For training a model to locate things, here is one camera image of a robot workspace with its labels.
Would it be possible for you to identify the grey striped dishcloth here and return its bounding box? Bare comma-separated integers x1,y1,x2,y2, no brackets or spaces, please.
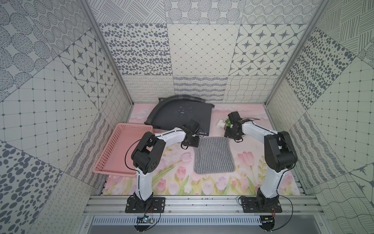
194,137,235,175

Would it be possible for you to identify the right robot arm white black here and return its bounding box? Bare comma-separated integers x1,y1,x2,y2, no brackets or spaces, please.
225,112,298,205

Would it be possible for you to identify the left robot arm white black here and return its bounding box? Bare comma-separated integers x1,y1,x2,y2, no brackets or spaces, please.
131,120,200,202

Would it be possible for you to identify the green white toy spray gun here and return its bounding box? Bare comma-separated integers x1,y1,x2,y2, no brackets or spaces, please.
216,119,232,129

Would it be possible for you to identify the pink plastic basket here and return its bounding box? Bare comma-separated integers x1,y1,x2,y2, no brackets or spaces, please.
93,123,153,177

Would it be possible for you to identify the left small circuit board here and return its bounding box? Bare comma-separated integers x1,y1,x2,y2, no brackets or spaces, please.
136,215,154,224

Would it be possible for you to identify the small circuit board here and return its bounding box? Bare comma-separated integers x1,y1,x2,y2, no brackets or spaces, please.
260,216,275,230
136,215,154,224

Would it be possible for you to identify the right small circuit board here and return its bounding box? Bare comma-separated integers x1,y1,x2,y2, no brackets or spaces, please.
260,216,275,230

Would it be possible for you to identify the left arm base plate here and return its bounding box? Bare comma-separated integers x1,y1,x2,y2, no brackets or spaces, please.
125,196,166,214

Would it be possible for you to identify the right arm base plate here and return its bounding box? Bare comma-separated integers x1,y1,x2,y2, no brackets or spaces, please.
239,196,282,213

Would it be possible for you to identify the aluminium frame rail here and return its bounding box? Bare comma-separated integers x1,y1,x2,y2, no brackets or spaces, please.
83,196,323,216

